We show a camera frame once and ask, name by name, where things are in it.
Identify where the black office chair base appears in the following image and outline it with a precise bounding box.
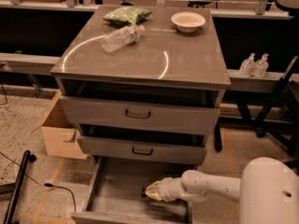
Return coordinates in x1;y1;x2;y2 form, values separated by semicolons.
255;56;299;169

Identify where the right sanitizer bottle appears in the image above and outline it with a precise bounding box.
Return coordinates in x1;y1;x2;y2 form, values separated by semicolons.
251;53;269;77

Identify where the middle grey drawer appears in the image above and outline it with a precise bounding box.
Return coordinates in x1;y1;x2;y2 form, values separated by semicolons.
78;136;206;165

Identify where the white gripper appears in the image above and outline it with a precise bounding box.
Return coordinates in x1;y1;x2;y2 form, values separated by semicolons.
145;177;184;202

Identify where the cardboard box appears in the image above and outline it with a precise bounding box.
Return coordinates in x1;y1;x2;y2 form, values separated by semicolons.
32;91;87;160

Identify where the black stand leg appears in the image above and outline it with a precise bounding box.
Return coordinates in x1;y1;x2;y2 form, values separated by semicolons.
0;150;36;224

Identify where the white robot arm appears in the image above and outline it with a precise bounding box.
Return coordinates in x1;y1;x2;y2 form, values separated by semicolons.
145;157;299;224

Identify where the grey drawer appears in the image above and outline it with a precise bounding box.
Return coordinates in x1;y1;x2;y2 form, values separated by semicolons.
78;136;206;165
71;158;192;224
59;95;220;135

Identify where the white paper bowl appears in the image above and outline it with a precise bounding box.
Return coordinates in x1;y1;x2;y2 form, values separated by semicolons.
171;12;206;33

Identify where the clear plastic water bottle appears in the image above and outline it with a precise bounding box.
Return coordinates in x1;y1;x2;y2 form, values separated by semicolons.
101;24;145;52

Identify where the green chip bag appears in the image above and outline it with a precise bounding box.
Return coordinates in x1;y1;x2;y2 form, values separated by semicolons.
103;7;151;25

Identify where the black floor cable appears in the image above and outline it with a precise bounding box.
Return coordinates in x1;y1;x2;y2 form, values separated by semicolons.
0;151;78;214

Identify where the grey drawer cabinet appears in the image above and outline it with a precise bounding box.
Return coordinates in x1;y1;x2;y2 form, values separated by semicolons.
50;5;232;170

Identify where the bottom grey drawer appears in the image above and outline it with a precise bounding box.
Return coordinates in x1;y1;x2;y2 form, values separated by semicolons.
71;158;192;224

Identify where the top grey drawer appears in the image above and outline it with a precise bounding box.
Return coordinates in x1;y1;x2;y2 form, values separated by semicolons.
59;95;220;135

